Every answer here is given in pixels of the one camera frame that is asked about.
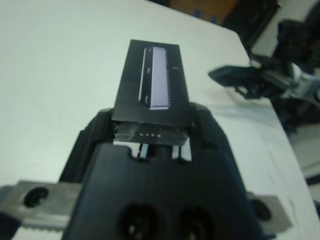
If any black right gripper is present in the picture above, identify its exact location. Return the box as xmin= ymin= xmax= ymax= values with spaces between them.
xmin=208 ymin=57 xmax=296 ymax=101

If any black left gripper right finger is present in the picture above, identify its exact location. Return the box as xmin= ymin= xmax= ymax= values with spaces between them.
xmin=189 ymin=101 xmax=231 ymax=161

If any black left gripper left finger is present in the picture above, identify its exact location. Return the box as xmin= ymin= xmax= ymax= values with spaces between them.
xmin=59 ymin=107 xmax=116 ymax=181

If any black box lid with print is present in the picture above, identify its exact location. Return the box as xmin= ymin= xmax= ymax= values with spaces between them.
xmin=111 ymin=39 xmax=194 ymax=146

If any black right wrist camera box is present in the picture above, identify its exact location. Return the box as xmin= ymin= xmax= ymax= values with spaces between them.
xmin=276 ymin=19 xmax=316 ymax=66

